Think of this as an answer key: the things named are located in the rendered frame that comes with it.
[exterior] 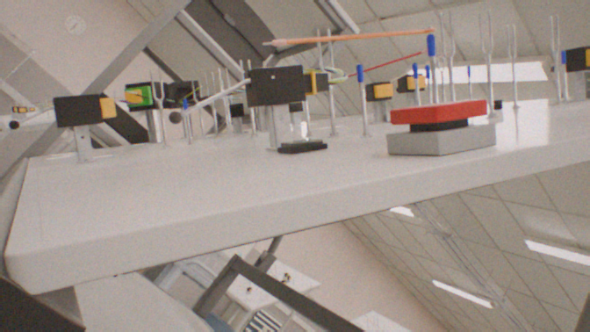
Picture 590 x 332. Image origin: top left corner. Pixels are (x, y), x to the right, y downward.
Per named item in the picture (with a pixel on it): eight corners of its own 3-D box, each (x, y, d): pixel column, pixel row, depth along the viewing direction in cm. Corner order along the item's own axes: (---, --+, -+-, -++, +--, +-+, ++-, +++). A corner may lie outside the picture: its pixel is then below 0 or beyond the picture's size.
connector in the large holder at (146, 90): (153, 104, 115) (150, 86, 114) (147, 104, 112) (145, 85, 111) (129, 107, 116) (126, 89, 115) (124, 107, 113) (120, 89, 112)
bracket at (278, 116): (265, 149, 58) (260, 106, 58) (284, 147, 59) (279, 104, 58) (278, 150, 54) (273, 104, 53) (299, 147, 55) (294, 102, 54)
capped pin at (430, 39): (428, 136, 50) (418, 26, 48) (435, 134, 51) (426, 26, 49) (442, 136, 49) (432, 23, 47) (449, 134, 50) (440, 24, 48)
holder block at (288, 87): (247, 108, 57) (242, 72, 56) (292, 103, 59) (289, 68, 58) (258, 106, 53) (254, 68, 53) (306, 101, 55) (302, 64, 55)
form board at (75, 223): (31, 166, 124) (30, 157, 123) (368, 119, 170) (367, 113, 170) (11, 311, 19) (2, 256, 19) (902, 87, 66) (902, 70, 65)
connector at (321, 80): (282, 95, 58) (280, 77, 57) (318, 92, 60) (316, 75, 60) (293, 93, 55) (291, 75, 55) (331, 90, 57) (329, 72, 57)
